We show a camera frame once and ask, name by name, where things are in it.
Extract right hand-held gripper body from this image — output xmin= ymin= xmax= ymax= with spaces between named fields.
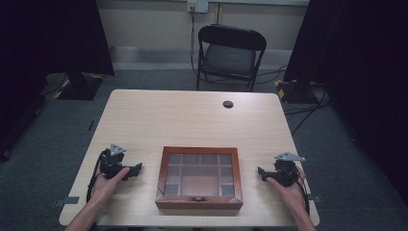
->
xmin=271 ymin=151 xmax=307 ymax=188

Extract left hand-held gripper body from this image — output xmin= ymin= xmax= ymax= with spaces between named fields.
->
xmin=99 ymin=143 xmax=130 ymax=180

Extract wooden box with glass lid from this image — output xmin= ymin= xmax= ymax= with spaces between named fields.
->
xmin=155 ymin=145 xmax=244 ymax=211

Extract person's right hand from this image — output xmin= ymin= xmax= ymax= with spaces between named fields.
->
xmin=266 ymin=166 xmax=309 ymax=210

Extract person's left hand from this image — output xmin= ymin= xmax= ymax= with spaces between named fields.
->
xmin=89 ymin=167 xmax=131 ymax=206

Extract black stand base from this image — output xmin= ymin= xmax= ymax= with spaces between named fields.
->
xmin=274 ymin=78 xmax=319 ymax=105
xmin=57 ymin=71 xmax=106 ymax=101

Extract black folding chair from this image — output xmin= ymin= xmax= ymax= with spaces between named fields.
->
xmin=194 ymin=23 xmax=268 ymax=93

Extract black curtain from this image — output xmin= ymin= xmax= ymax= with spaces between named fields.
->
xmin=0 ymin=0 xmax=115 ymax=162
xmin=283 ymin=0 xmax=408 ymax=211

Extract left hand-held gripper cable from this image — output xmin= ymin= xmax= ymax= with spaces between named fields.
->
xmin=85 ymin=149 xmax=109 ymax=204

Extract hand-held gripper cable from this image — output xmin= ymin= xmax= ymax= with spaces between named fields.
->
xmin=85 ymin=149 xmax=109 ymax=204
xmin=287 ymin=171 xmax=311 ymax=216

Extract right hand-held gripper cable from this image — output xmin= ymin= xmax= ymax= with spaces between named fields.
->
xmin=287 ymin=171 xmax=311 ymax=216

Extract black table bracket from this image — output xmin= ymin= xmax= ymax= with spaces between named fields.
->
xmin=53 ymin=195 xmax=81 ymax=208
xmin=306 ymin=192 xmax=323 ymax=204

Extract black floor cables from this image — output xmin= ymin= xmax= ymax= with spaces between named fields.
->
xmin=256 ymin=64 xmax=332 ymax=137

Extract black cable from wall outlet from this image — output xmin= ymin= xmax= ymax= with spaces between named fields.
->
xmin=190 ymin=7 xmax=201 ymax=77

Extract white wall outlet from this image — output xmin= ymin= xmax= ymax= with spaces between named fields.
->
xmin=187 ymin=0 xmax=210 ymax=14

